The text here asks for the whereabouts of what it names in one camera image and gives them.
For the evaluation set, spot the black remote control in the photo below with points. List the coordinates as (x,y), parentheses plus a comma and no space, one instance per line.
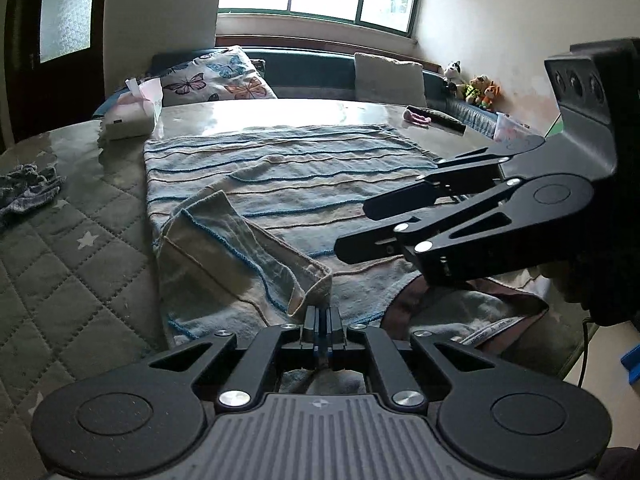
(425,117)

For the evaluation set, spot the blue plastic stool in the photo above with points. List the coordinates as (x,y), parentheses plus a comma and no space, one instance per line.
(631,363)

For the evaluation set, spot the striped blue beige garment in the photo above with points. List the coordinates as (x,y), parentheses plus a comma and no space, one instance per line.
(244,226)

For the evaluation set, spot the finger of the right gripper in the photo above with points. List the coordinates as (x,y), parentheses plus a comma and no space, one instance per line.
(468,173)
(513,226)

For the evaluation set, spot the butterfly print pillow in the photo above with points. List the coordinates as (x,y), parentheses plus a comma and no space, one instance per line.
(226,75)

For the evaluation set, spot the blue sofa bench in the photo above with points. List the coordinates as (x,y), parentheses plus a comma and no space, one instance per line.
(314,74)

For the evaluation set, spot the blue patterned gloves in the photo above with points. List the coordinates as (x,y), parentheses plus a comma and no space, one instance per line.
(25,189)

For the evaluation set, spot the grey plain cushion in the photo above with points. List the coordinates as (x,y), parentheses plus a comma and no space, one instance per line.
(386,80)

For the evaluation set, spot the yellow green plush toy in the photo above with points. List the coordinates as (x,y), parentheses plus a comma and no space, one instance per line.
(475,89)

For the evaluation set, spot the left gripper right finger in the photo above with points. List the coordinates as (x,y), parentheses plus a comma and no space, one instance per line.
(469,414)

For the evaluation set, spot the clear plastic storage box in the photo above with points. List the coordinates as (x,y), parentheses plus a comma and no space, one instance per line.
(509,128)

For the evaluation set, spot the quilted star table cover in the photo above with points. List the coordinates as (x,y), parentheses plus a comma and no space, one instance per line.
(78,295)

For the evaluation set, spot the black white plush toy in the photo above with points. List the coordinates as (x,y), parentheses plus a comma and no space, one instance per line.
(454,82)

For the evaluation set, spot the dark wooden door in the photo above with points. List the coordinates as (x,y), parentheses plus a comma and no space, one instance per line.
(53,60)

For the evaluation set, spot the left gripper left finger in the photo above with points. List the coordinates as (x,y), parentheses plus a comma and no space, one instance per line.
(144,417)

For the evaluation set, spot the white tissue box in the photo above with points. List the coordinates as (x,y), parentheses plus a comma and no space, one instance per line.
(135,113)

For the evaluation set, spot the orange plush toy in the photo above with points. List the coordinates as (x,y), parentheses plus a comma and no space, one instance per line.
(491,94)

